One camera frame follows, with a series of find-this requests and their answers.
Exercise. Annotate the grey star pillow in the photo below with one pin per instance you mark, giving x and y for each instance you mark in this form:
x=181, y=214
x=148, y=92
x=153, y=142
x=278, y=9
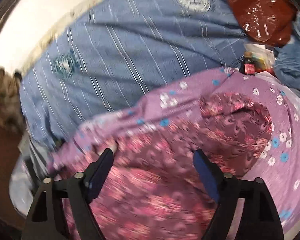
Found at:
x=29, y=171

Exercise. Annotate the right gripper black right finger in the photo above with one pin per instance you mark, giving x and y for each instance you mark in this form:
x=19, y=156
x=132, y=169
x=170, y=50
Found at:
x=259, y=218

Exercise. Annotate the maroon pink floral garment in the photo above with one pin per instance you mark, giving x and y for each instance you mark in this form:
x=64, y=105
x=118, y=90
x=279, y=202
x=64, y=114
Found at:
x=153, y=190

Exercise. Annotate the brown bed headboard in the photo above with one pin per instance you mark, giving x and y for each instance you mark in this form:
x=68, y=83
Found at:
x=9, y=154

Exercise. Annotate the light blue cloth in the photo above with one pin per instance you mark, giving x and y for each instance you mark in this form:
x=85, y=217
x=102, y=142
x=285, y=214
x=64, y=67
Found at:
x=287, y=65

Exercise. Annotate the small dark medicine bottle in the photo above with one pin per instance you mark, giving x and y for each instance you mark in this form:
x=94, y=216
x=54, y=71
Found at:
x=248, y=66

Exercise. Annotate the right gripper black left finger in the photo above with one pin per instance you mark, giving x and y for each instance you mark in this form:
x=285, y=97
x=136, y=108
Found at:
x=46, y=218

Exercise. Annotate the brown camouflage cloth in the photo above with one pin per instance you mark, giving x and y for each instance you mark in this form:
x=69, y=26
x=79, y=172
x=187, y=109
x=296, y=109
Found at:
x=11, y=116

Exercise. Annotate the red plastic bag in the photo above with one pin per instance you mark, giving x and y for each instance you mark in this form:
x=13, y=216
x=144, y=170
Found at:
x=265, y=21

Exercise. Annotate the purple floral bedsheet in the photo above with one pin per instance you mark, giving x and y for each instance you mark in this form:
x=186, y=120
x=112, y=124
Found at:
x=279, y=163

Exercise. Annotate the blue plaid quilt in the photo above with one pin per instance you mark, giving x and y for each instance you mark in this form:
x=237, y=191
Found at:
x=120, y=50

